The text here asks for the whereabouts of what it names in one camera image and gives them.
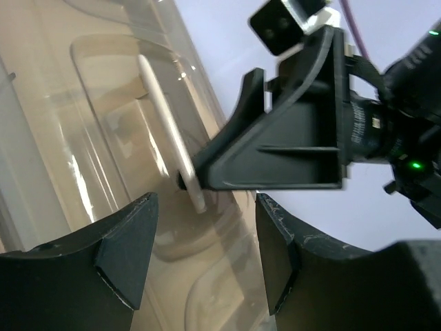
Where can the beige plastic toolbox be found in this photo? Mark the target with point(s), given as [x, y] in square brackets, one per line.
[103, 102]

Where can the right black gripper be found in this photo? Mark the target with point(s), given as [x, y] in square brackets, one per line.
[298, 143]

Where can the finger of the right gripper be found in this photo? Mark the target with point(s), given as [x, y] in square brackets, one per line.
[250, 105]

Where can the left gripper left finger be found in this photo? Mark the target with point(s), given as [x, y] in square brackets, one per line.
[91, 279]

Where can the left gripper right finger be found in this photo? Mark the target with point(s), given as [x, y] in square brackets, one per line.
[316, 282]

